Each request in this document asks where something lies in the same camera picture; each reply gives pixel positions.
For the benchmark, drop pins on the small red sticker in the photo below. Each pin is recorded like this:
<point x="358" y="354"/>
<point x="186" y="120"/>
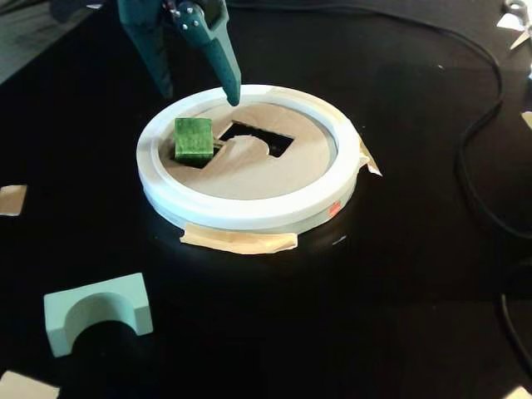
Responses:
<point x="334" y="209"/>

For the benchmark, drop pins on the long tan masking tape strip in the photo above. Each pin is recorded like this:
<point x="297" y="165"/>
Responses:
<point x="241" y="241"/>

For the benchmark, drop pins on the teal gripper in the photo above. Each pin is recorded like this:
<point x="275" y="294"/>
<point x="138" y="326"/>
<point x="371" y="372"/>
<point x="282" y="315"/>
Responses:
<point x="188" y="26"/>

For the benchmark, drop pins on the white paper piece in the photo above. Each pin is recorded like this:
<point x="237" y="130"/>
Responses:
<point x="509" y="21"/>

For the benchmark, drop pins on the pale paper scrap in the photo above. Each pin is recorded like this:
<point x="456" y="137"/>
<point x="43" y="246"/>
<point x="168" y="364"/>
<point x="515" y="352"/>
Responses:
<point x="523" y="394"/>
<point x="528" y="120"/>

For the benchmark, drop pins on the grey metal scissors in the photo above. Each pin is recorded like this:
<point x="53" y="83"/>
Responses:
<point x="523" y="37"/>

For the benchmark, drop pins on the white paper sheet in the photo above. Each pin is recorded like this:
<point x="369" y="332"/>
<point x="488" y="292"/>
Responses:
<point x="21" y="388"/>

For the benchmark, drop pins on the pale green arch block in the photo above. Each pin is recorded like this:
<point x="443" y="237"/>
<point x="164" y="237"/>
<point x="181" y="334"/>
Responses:
<point x="124" y="291"/>

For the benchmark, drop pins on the white round sorter container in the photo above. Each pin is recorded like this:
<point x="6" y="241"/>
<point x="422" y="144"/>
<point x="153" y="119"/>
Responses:
<point x="249" y="212"/>

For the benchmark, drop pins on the crumpled tan masking tape strip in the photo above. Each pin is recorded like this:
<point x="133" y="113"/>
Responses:
<point x="370" y="162"/>

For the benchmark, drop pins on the brown cardboard lid with holes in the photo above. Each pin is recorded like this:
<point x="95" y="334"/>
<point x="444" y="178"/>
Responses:
<point x="266" y="174"/>

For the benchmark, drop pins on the dark green square block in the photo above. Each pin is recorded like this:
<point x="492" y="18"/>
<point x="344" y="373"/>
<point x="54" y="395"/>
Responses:
<point x="193" y="141"/>

